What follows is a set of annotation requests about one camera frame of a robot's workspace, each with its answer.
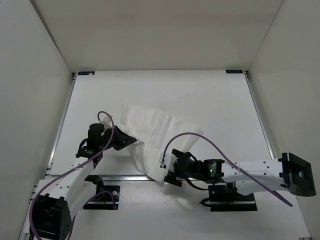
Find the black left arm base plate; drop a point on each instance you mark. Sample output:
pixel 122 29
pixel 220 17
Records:
pixel 107 195

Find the white pleated skirt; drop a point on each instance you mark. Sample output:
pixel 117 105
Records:
pixel 153 129

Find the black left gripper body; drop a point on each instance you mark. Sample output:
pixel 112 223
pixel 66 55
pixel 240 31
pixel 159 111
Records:
pixel 105 140

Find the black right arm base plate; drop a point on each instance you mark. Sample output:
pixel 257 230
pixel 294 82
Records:
pixel 225 198

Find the blue label sticker right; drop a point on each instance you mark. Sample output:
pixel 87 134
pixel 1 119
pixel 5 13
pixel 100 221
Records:
pixel 234 71

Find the blue label sticker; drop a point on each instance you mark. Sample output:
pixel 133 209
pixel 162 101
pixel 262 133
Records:
pixel 86 73
pixel 234 71

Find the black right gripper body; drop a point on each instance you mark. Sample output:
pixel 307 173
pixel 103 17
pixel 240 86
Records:
pixel 179 173

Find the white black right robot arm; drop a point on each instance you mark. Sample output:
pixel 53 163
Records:
pixel 288 173

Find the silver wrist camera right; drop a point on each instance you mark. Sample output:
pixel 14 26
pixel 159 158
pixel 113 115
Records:
pixel 167 161

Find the blue label sticker left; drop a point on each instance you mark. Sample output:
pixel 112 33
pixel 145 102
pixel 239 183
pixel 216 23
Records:
pixel 86 73

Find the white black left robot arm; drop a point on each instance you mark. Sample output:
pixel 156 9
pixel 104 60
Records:
pixel 54 208

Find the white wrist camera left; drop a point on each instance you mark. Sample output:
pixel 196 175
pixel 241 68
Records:
pixel 106 122

